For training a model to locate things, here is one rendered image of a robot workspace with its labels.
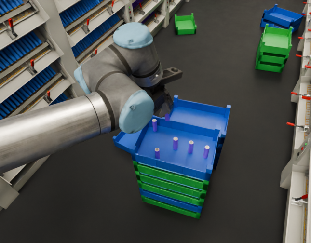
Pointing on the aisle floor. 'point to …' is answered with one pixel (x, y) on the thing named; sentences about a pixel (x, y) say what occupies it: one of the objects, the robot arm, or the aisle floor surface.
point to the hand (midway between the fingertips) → (167, 108)
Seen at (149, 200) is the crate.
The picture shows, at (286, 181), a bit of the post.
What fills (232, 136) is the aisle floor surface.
